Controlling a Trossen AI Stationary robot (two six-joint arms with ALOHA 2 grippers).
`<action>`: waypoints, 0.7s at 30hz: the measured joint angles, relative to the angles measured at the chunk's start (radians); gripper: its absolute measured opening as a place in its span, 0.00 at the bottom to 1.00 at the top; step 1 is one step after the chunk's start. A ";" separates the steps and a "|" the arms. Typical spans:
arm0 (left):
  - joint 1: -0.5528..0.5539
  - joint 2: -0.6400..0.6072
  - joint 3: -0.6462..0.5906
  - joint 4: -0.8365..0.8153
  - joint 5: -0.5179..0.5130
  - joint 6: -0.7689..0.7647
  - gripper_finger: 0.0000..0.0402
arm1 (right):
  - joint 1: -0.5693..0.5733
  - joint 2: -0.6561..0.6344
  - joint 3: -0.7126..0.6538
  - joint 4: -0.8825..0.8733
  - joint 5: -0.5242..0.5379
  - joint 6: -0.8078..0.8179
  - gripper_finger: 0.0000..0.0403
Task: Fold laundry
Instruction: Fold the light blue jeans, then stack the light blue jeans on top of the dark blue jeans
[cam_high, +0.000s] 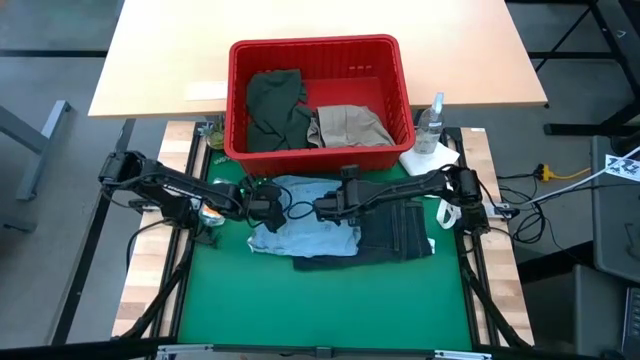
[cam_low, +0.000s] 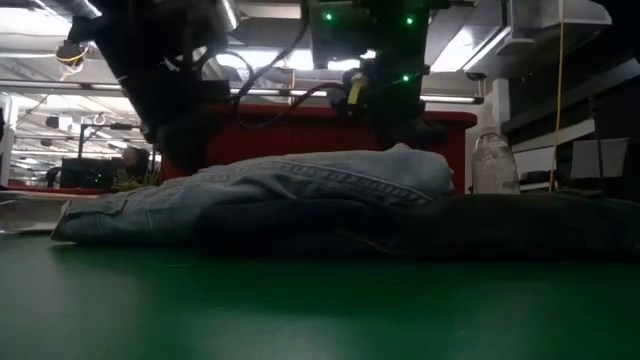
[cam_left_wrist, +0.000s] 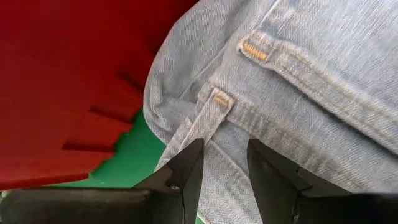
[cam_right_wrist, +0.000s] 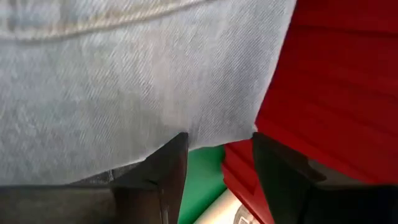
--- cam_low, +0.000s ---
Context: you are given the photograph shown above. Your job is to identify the yellow hanging cable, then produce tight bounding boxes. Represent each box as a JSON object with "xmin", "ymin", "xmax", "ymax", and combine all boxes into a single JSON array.
[{"xmin": 549, "ymin": 0, "xmax": 565, "ymax": 192}]

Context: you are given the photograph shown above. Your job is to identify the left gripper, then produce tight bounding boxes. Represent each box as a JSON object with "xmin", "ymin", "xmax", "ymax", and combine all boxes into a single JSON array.
[{"xmin": 122, "ymin": 44, "xmax": 231, "ymax": 175}]

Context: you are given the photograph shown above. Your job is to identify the shiny round duct pipe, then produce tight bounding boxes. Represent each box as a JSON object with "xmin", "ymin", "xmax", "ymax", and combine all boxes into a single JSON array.
[{"xmin": 219, "ymin": 0, "xmax": 242, "ymax": 31}]

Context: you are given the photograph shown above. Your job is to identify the red plastic laundry basket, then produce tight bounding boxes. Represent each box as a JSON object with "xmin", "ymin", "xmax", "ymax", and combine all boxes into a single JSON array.
[{"xmin": 159, "ymin": 103, "xmax": 479, "ymax": 194}]

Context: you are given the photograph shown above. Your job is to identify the person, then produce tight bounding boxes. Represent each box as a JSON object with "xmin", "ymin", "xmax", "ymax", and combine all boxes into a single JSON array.
[{"xmin": 119, "ymin": 145, "xmax": 151, "ymax": 181}]

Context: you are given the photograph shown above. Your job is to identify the long ceiling light bar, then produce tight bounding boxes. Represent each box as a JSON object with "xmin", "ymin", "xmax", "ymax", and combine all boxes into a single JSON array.
[{"xmin": 0, "ymin": 78, "xmax": 485, "ymax": 105}]

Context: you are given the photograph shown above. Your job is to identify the yellow cable tag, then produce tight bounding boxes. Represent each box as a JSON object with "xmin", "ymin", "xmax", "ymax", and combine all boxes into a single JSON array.
[{"xmin": 347, "ymin": 73, "xmax": 369, "ymax": 106}]

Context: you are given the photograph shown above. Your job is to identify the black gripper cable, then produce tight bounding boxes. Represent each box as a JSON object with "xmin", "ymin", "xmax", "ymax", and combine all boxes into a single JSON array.
[
  {"xmin": 234, "ymin": 82, "xmax": 346, "ymax": 130},
  {"xmin": 229, "ymin": 14, "xmax": 312, "ymax": 104}
]

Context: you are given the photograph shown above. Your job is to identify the faded black jeans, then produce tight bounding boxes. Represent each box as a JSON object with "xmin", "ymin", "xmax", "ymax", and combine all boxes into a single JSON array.
[{"xmin": 192, "ymin": 189, "xmax": 640, "ymax": 261}]

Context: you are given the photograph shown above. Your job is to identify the black yellow cable reel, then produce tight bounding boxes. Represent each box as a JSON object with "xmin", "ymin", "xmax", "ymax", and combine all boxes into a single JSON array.
[{"xmin": 53, "ymin": 38, "xmax": 92, "ymax": 81}]

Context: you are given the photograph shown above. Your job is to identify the light blue jeans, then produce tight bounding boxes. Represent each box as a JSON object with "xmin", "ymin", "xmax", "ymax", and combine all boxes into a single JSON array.
[{"xmin": 51, "ymin": 143, "xmax": 455, "ymax": 245}]

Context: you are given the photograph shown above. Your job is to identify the green table mat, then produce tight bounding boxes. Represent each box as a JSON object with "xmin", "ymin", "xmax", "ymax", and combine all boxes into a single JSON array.
[{"xmin": 0, "ymin": 234, "xmax": 640, "ymax": 360}]

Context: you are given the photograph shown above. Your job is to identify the black metal frame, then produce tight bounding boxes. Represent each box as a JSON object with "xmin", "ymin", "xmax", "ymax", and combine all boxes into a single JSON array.
[{"xmin": 77, "ymin": 122, "xmax": 151, "ymax": 161}]

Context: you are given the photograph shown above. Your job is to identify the clear spray bottle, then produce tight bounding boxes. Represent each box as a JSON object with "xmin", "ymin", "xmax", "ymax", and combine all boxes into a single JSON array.
[{"xmin": 471, "ymin": 130, "xmax": 521, "ymax": 195}]

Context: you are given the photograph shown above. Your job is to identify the white boards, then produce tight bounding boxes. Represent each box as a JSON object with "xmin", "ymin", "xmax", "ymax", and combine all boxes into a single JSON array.
[{"xmin": 571, "ymin": 137, "xmax": 630, "ymax": 179}]

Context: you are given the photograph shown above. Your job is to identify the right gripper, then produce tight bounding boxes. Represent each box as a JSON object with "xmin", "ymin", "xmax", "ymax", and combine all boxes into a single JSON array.
[{"xmin": 372, "ymin": 49, "xmax": 449, "ymax": 151}]

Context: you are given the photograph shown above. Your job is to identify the orange label plastic package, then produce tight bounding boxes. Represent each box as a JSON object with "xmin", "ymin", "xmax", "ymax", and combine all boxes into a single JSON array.
[{"xmin": 0, "ymin": 192, "xmax": 101, "ymax": 235}]

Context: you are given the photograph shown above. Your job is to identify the black monitor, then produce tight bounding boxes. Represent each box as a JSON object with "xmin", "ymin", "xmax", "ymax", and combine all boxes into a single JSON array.
[{"xmin": 59, "ymin": 157, "xmax": 121, "ymax": 190}]

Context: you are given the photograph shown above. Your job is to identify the red plastic bin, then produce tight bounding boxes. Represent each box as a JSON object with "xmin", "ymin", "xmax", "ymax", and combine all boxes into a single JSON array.
[{"xmin": 4, "ymin": 179, "xmax": 109, "ymax": 196}]

